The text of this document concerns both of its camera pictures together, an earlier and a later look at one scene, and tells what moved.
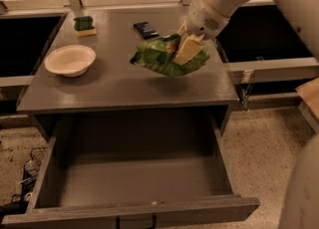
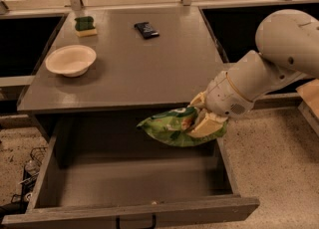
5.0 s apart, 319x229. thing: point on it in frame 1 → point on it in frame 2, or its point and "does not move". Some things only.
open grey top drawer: (133, 168) does not move
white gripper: (203, 20) → (223, 98)
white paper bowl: (69, 60) does not move
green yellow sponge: (84, 27) does not move
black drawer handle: (154, 223) does not move
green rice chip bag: (159, 55) → (169, 126)
